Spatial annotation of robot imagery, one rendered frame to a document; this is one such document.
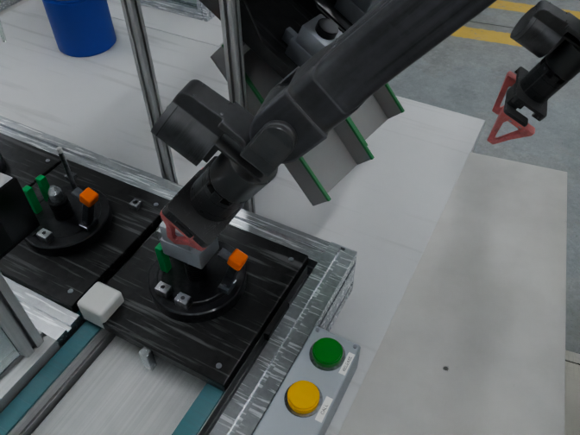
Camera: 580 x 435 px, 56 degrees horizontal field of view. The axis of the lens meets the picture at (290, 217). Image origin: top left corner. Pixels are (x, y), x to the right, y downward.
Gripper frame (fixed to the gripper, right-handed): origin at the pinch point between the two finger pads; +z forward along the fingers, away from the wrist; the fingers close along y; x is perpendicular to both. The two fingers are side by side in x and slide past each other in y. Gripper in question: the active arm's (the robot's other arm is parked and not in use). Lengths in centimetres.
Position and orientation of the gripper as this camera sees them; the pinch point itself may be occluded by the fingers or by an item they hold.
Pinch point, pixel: (185, 225)
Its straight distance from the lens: 72.1
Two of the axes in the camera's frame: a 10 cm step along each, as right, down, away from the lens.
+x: 7.2, 6.8, 1.6
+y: -4.7, 6.4, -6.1
